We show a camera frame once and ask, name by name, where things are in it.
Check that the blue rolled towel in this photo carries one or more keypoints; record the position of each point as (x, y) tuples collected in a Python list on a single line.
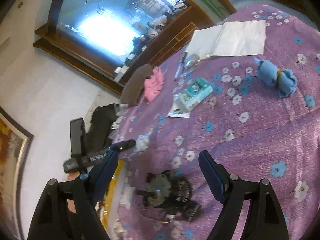
[(283, 80)]

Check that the yellow storage box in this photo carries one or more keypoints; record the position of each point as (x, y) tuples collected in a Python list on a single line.
[(112, 199)]

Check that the black white motor part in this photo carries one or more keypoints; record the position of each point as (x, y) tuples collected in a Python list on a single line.
[(167, 198)]

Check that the white plastic bag sheets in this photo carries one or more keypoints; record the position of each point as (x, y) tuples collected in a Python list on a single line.
[(230, 39)]

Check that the brown plush cushion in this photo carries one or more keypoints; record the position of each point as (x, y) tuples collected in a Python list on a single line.
[(135, 85)]

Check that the framed wall picture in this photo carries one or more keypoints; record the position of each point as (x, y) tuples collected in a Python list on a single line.
[(15, 144)]

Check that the pink cloth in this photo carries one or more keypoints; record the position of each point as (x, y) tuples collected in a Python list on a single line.
[(153, 85)]

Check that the purple pen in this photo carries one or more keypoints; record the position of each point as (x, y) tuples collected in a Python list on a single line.
[(180, 66)]

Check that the black sofa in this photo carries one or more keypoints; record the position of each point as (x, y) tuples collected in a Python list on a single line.
[(101, 127)]

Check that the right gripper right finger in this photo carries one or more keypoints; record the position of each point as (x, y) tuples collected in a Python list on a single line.
[(265, 219)]

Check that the teal wet wipes pack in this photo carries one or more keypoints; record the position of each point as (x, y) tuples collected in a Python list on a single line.
[(195, 93)]

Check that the wooden framed glass partition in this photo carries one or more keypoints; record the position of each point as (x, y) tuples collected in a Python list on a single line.
[(107, 40)]

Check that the purple floral table cloth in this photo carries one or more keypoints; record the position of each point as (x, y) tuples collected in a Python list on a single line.
[(243, 124)]

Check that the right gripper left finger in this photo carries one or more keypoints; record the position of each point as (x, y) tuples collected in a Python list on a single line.
[(66, 210)]

